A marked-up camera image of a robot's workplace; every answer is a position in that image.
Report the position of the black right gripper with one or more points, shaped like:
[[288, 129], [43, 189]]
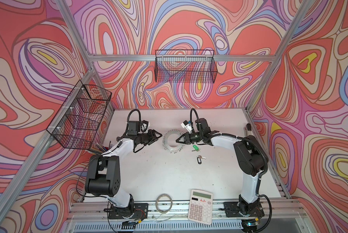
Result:
[[188, 139]]

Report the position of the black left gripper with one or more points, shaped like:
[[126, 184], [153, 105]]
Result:
[[152, 136]]

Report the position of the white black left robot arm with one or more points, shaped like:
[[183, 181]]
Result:
[[104, 170]]

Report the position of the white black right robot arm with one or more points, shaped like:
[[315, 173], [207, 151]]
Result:
[[250, 157]]

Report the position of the key with green tag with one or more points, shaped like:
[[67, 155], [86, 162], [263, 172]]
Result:
[[195, 148]]

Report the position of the red pencil cup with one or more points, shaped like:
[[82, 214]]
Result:
[[96, 149]]

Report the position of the clear tape roll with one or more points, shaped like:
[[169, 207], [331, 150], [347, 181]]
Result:
[[164, 203]]

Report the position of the white black remote control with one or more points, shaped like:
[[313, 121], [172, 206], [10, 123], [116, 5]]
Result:
[[248, 129]]

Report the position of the white desk calculator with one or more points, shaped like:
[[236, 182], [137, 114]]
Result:
[[200, 208]]

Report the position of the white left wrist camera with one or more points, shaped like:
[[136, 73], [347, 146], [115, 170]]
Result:
[[144, 126]]

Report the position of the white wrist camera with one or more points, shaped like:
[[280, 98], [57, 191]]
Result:
[[144, 126], [186, 125]]

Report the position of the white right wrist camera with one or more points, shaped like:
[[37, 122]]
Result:
[[186, 125]]

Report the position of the black wire basket back wall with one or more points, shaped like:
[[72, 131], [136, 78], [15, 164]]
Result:
[[185, 66]]

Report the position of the black wire basket wall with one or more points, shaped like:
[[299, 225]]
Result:
[[185, 66], [80, 116]]

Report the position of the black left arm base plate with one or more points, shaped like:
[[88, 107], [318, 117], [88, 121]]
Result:
[[137, 211]]

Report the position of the black wire basket left wall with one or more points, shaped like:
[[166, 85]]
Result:
[[80, 116]]

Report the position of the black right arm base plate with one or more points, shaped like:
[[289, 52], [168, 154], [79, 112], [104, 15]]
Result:
[[242, 209]]

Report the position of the aluminium front rail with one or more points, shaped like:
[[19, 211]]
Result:
[[287, 216]]

